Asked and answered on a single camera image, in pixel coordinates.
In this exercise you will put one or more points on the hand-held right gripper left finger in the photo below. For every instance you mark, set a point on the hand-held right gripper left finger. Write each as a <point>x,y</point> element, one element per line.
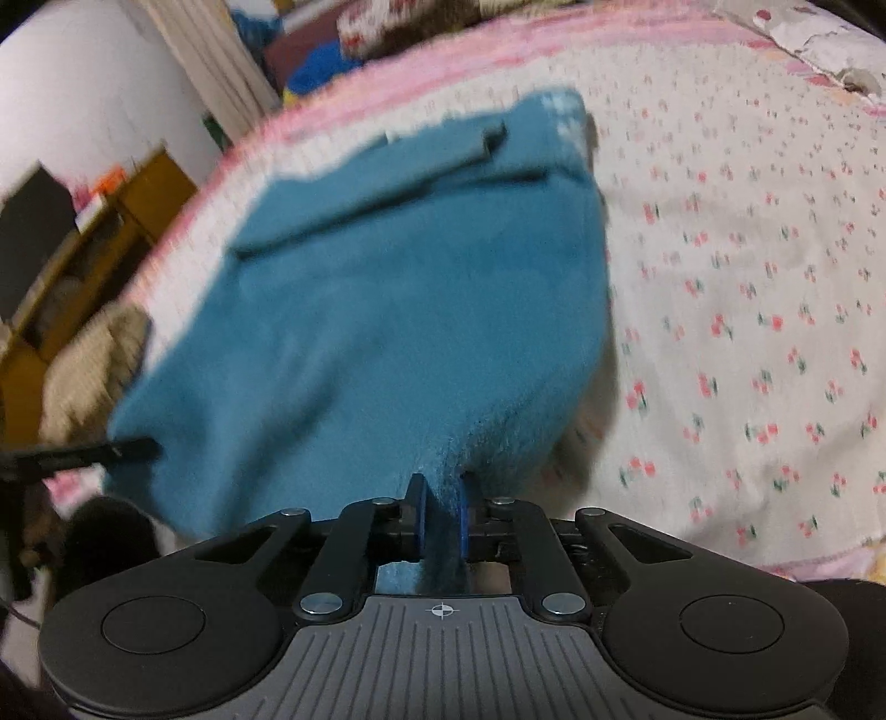
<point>417,518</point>

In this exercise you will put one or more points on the black monitor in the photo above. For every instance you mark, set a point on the black monitor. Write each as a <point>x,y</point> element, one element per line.
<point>34,235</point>

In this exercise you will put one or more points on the white flat box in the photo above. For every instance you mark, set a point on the white flat box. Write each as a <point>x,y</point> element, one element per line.
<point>91,213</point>

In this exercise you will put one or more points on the blue plastic bag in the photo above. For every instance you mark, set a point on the blue plastic bag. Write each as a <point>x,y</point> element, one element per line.
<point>255,28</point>

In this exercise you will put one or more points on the white printed pillow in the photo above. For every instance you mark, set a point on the white printed pillow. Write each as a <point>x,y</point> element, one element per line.
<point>817,34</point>

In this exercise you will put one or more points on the beige striped knitted cloth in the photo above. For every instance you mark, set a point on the beige striped knitted cloth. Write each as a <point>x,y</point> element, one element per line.
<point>83,367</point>

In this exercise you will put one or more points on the maroon sofa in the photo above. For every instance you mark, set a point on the maroon sofa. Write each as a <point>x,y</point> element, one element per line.
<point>291,57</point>

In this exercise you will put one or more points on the teal knitted sweater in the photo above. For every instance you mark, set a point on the teal knitted sweater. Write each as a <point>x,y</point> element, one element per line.
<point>346,346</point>

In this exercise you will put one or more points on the orange toy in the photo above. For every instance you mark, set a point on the orange toy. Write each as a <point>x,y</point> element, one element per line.
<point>111,181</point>

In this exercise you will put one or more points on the cherry print bed sheet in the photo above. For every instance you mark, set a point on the cherry print bed sheet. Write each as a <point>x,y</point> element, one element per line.
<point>727,277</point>

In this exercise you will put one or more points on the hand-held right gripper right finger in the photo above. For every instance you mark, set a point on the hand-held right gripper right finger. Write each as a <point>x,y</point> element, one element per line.
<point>465,520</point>

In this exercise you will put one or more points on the pink striped blanket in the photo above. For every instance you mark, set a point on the pink striped blanket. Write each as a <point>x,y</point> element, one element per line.
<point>623,38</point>

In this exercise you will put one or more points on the beige curtain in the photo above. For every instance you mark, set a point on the beige curtain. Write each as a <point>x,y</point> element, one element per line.
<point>221,55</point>

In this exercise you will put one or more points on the yellow wooden desk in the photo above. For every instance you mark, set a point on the yellow wooden desk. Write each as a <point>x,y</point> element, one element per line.
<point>156,197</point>

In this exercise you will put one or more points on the folded floral quilt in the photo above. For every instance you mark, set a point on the folded floral quilt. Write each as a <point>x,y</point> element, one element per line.
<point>374,28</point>

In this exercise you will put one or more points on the blue cloth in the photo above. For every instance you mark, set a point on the blue cloth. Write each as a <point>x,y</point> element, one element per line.
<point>325,69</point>

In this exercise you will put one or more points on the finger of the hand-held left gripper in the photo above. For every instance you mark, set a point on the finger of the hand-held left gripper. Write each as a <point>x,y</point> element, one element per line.
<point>104,450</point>

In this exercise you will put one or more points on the green bottle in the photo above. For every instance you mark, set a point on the green bottle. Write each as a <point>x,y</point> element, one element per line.
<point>218,131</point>

